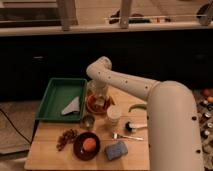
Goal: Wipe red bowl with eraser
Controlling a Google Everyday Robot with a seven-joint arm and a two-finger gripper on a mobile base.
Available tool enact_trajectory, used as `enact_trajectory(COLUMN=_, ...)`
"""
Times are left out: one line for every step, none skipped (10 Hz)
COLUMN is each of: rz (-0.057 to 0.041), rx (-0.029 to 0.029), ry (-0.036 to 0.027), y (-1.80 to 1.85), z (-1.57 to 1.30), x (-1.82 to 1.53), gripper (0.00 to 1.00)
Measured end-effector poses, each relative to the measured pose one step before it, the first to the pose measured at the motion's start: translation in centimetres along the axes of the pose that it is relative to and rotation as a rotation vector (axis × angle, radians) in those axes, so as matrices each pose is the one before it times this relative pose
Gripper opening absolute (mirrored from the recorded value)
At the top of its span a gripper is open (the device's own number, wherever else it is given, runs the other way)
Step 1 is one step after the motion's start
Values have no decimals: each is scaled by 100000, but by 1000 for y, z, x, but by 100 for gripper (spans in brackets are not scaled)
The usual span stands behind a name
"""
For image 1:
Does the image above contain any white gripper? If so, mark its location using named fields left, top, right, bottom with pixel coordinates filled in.
left=91, top=80, right=108, bottom=107

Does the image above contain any red bowl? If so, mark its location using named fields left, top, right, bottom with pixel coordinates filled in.
left=86, top=95, right=113, bottom=115

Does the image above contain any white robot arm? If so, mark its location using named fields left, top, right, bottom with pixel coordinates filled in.
left=86, top=57, right=204, bottom=171

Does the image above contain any grey folded cloth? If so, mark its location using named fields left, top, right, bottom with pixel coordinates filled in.
left=61, top=97, right=80, bottom=115

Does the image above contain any white plastic cup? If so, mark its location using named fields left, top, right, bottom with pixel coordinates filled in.
left=106, top=105, right=122, bottom=126

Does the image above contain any green plastic tray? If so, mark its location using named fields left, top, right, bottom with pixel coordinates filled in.
left=36, top=78, right=87, bottom=123

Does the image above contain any small metal cup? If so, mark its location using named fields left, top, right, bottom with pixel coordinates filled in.
left=83, top=115, right=95, bottom=130

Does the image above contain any green chili pepper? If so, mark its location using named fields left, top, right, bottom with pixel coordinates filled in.
left=128, top=104, right=147, bottom=112

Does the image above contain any metal spoon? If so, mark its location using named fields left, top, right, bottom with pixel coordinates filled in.
left=112, top=133, right=144, bottom=141

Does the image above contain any brown grape bunch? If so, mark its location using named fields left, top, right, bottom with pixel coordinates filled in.
left=56, top=129, right=78, bottom=151

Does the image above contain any orange fruit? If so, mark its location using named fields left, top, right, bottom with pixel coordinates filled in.
left=83, top=138, right=96, bottom=152

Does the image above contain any dark brown plate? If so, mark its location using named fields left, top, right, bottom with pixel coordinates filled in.
left=73, top=132, right=100, bottom=161

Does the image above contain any blue sponge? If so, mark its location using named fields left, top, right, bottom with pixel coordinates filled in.
left=105, top=141, right=128, bottom=161

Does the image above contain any black cable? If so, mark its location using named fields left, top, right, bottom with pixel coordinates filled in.
left=0, top=108, right=33, bottom=145

